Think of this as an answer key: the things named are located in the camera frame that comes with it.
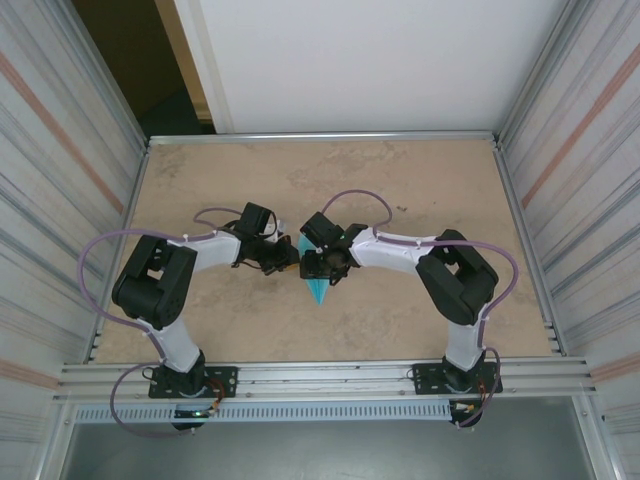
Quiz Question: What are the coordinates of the light blue paper sheet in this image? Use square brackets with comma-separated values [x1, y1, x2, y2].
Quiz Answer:
[296, 232, 332, 306]

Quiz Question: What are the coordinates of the grey metal bottom panel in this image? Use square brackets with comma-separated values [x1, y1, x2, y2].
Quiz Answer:
[59, 422, 599, 480]

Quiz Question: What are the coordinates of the small controller board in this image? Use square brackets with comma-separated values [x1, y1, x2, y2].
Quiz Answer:
[172, 407, 221, 421]
[449, 399, 486, 419]

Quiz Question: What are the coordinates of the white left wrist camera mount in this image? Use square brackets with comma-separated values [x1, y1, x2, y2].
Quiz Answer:
[262, 219, 289, 244]

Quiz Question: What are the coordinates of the aluminium table edge rail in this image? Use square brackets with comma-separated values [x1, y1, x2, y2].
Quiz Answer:
[147, 130, 501, 147]

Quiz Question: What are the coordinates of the long aluminium mounting rail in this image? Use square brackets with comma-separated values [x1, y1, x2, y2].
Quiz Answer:
[52, 357, 599, 401]

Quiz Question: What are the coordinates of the aluminium table side rail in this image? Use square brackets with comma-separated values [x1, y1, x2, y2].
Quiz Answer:
[492, 137, 569, 357]
[89, 142, 151, 364]

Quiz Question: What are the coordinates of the grey slotted cable duct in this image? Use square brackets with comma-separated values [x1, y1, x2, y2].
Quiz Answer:
[73, 399, 454, 423]

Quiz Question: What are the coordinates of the white door frame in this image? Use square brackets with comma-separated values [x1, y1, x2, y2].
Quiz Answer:
[153, 0, 236, 135]

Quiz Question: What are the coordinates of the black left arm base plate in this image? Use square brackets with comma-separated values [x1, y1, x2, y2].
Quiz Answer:
[148, 366, 239, 400]

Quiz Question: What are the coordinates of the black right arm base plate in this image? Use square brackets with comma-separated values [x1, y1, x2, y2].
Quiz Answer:
[410, 360, 503, 396]

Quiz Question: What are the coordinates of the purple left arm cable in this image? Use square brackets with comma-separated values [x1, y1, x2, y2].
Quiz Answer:
[79, 206, 251, 439]

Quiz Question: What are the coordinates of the aluminium corner post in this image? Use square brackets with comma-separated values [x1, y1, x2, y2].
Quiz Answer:
[494, 0, 591, 144]
[47, 0, 151, 151]

